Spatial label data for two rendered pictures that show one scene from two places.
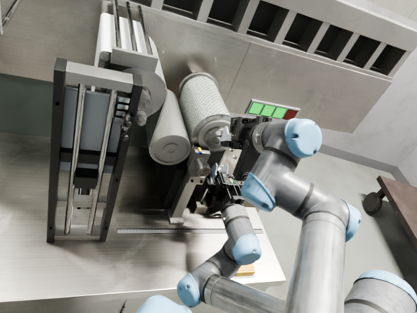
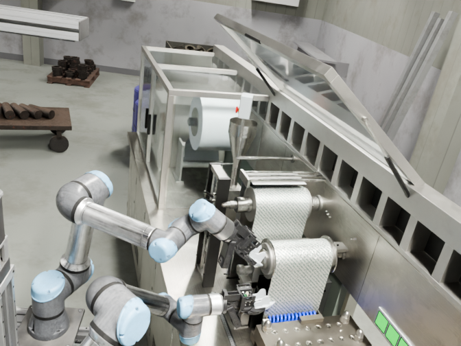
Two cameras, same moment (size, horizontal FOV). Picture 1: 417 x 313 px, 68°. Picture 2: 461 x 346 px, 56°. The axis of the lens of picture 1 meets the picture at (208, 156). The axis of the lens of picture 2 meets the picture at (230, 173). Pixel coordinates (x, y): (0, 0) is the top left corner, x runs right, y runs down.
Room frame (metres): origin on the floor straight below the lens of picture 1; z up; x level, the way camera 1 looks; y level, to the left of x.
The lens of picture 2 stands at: (0.80, -1.34, 2.17)
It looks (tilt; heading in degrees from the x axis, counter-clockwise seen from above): 24 degrees down; 98
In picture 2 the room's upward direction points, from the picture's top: 9 degrees clockwise
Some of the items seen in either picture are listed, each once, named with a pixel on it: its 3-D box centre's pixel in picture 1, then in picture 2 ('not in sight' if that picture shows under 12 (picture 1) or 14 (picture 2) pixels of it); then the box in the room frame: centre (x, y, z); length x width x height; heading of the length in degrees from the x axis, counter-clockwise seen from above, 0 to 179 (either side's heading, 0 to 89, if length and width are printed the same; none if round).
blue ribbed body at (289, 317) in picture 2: not in sight; (293, 317); (0.93, -0.01, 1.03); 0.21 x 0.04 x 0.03; 29
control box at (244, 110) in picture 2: not in sight; (243, 105); (0.54, 0.50, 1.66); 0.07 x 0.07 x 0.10; 5
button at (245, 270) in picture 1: (241, 264); not in sight; (0.66, -0.25, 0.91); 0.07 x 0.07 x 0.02; 29
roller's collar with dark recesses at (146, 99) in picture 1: (138, 102); (242, 204); (0.64, 0.21, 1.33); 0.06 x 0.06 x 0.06; 29
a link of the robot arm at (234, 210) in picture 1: (234, 217); (215, 303); (0.65, -0.14, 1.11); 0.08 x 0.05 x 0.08; 119
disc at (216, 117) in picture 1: (216, 134); (267, 258); (0.79, 0.01, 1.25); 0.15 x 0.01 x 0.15; 119
